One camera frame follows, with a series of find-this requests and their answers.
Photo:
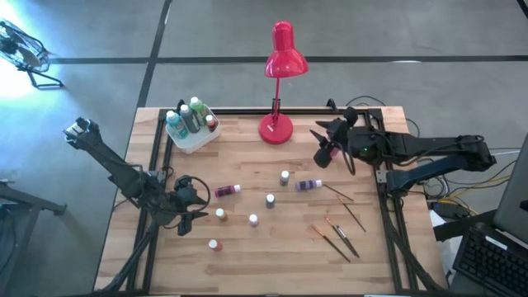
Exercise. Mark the blue labelled paint bottle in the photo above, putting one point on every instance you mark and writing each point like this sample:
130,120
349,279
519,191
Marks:
189,121

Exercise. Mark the magenta small paint bottle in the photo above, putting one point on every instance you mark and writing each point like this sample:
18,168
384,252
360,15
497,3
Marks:
224,191

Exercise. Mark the green large paint bottle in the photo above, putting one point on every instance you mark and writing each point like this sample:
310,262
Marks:
200,111

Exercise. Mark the red desk lamp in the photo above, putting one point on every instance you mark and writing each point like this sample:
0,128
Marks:
284,62

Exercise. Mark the blue small paint bottle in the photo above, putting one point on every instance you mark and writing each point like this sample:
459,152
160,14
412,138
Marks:
270,201

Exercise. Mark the silver corner bracket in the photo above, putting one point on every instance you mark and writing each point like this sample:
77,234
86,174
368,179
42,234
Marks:
381,176

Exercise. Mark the red small paint bottle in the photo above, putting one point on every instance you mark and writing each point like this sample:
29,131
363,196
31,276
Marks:
214,245

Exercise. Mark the purple small paint bottle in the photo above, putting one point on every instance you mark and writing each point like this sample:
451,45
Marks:
307,185

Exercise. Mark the thin brown paintbrush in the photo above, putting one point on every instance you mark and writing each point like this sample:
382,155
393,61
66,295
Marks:
350,213

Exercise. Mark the grey metal cart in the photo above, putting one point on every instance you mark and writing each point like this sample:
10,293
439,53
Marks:
24,202

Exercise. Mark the thin dark paintbrush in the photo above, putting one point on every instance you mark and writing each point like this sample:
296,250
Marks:
338,193

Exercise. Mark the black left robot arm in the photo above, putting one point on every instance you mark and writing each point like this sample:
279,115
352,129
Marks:
123,177

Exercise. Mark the black floor fan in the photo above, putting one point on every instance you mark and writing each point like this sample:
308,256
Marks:
20,49

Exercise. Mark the grey small paint bottle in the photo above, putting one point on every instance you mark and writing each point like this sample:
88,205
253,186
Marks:
284,179

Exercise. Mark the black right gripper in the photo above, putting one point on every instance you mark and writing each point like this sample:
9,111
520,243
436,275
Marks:
363,142

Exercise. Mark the white plastic bin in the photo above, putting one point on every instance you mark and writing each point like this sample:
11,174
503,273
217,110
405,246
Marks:
194,142

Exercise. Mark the black power brick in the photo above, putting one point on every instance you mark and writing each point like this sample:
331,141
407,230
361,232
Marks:
451,208

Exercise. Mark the pink small paint bottle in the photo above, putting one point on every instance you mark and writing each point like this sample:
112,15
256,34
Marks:
253,219

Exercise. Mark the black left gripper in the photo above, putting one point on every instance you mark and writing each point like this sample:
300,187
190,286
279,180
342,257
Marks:
181,196

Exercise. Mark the yellow small paint bottle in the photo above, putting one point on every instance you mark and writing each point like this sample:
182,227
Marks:
221,213

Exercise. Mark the black frame clamp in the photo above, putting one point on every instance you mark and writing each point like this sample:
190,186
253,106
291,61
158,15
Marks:
180,106
331,106

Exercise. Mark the grey laptop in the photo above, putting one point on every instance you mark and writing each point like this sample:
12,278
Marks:
513,198

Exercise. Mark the black keyboard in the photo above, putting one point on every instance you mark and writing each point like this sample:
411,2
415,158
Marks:
491,264

